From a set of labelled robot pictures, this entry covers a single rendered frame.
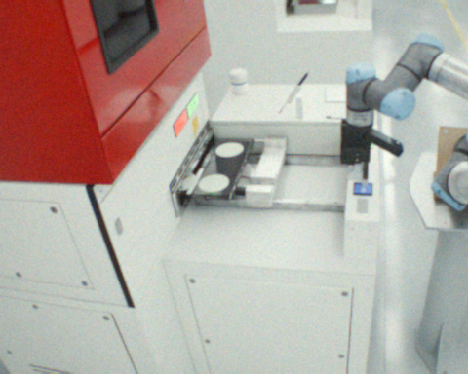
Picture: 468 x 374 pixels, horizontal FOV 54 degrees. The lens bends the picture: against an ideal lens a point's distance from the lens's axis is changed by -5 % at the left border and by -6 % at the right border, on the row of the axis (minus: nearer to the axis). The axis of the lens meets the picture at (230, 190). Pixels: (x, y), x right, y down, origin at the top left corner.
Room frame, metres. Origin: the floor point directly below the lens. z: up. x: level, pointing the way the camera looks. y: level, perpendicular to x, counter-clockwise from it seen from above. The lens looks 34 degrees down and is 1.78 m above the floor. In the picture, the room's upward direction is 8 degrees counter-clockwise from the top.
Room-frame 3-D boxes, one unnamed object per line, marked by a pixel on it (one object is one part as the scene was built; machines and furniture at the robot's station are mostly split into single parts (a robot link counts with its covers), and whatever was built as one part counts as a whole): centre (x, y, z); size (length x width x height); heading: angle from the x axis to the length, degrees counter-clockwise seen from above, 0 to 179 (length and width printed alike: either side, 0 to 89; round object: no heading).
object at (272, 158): (1.41, -0.14, 0.87); 0.36 x 0.08 x 0.03; 161
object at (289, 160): (1.53, -0.20, 0.84); 0.50 x 0.02 x 0.03; 71
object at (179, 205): (1.45, 0.11, 0.89); 0.44 x 0.02 x 0.10; 161
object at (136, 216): (1.29, 0.18, 1.02); 0.82 x 0.03 x 0.40; 161
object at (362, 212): (1.22, -0.42, 0.89); 0.55 x 0.09 x 0.14; 161
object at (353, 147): (1.10, -0.36, 1.12); 0.09 x 0.08 x 0.12; 71
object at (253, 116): (1.74, -0.31, 0.89); 0.62 x 0.35 x 0.14; 71
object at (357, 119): (1.10, -0.36, 1.20); 0.08 x 0.08 x 0.05
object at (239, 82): (1.90, -0.10, 1.01); 0.07 x 0.07 x 0.10
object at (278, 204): (1.27, -0.11, 0.84); 0.50 x 0.02 x 0.03; 71
